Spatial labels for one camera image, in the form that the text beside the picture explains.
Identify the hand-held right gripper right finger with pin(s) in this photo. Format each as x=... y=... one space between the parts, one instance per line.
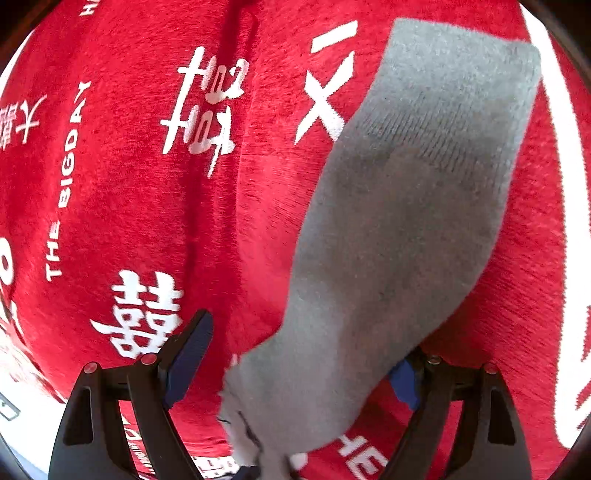
x=406 y=385

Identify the grey sock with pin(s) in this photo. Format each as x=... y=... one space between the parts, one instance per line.
x=397 y=240

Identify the red printed blanket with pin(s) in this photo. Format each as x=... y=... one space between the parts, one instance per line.
x=152 y=198

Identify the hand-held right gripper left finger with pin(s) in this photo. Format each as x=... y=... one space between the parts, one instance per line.
x=187 y=364

